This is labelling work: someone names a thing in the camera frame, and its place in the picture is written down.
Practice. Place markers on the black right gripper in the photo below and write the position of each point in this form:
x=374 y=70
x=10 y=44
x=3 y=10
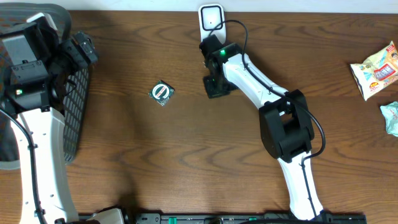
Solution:
x=210 y=89

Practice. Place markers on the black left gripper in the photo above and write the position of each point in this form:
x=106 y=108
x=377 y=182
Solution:
x=82 y=45

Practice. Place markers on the dark snack packet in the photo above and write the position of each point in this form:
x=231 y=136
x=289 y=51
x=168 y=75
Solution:
x=161 y=92

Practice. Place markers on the yellow snack packet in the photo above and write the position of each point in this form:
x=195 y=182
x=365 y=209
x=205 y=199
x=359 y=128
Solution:
x=377 y=72

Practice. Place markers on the light green snack packet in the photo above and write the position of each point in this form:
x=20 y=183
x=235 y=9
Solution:
x=389 y=112

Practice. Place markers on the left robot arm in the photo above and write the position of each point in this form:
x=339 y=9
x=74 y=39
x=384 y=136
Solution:
x=46 y=196

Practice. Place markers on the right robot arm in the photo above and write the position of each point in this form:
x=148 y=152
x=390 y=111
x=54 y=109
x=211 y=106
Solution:
x=285 y=122

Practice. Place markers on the white barcode scanner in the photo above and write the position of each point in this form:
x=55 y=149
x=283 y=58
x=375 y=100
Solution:
x=211 y=17

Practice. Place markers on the grey plastic mesh basket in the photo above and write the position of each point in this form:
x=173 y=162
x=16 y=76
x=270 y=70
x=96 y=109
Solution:
x=36 y=73

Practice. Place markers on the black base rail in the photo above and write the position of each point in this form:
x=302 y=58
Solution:
x=242 y=218

